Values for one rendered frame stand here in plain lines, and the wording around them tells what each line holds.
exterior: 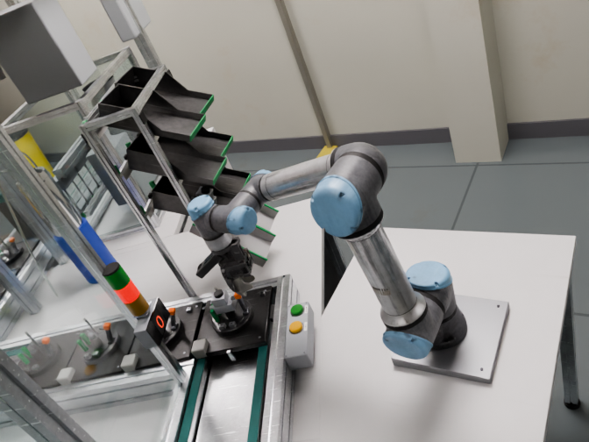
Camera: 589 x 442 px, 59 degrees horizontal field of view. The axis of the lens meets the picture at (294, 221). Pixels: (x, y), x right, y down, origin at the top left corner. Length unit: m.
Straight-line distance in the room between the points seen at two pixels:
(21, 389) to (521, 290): 1.36
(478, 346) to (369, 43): 2.74
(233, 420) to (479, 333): 0.72
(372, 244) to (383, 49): 2.83
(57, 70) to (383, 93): 2.32
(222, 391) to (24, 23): 1.74
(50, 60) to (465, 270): 1.93
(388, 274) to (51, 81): 1.90
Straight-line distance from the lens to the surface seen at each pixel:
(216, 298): 1.65
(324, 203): 1.07
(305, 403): 1.57
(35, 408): 0.66
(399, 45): 3.83
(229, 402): 1.60
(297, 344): 1.57
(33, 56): 2.65
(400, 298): 1.25
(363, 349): 1.62
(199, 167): 1.73
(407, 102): 4.01
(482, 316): 1.59
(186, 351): 1.74
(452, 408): 1.46
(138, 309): 1.46
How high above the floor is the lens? 2.08
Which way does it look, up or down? 34 degrees down
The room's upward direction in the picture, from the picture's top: 24 degrees counter-clockwise
